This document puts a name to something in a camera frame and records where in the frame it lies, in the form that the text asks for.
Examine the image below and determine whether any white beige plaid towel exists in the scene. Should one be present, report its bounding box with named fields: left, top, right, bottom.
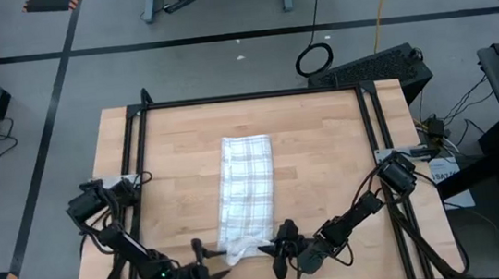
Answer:
left=205, top=130, right=286, bottom=269

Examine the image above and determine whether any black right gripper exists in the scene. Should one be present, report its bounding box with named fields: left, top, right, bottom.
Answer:
left=255, top=214, right=335, bottom=279

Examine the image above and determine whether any white printed paper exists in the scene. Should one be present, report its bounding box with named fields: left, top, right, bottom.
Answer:
left=427, top=152, right=477, bottom=212

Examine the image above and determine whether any black hanging cable with coil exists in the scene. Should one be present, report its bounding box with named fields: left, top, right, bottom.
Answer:
left=287, top=0, right=336, bottom=79

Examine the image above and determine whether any yellow hanging cable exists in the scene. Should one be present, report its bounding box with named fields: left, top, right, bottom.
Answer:
left=368, top=0, right=407, bottom=55

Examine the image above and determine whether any black power adapter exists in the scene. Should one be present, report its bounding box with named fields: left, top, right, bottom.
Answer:
left=421, top=113, right=448, bottom=141

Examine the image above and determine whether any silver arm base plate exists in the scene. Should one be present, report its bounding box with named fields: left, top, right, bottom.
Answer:
left=373, top=143, right=432, bottom=165

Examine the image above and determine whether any black metal table frame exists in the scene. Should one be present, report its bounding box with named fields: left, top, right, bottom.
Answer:
left=57, top=55, right=472, bottom=279

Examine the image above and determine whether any black power strip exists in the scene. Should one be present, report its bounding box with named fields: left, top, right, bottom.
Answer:
left=163, top=0, right=199, bottom=15

